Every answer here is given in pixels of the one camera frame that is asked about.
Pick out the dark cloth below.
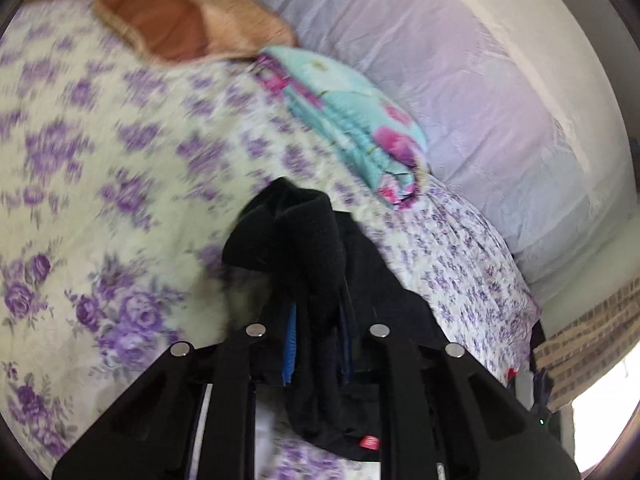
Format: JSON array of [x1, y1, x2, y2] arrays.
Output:
[[505, 320, 557, 428]]

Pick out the folded teal pink floral quilt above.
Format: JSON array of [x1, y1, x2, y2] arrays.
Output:
[[254, 44, 430, 211]]

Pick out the black pants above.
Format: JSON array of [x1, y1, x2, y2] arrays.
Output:
[[221, 176, 453, 462]]

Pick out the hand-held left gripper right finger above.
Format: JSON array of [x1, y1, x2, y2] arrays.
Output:
[[339, 304, 582, 480]]

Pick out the purple floral bedsheet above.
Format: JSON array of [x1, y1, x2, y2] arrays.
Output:
[[0, 0, 545, 480]]

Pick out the orange brown pillow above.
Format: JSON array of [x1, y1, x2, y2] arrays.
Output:
[[94, 0, 302, 70]]

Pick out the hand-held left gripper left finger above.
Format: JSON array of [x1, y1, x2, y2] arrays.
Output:
[[52, 304, 298, 480]]

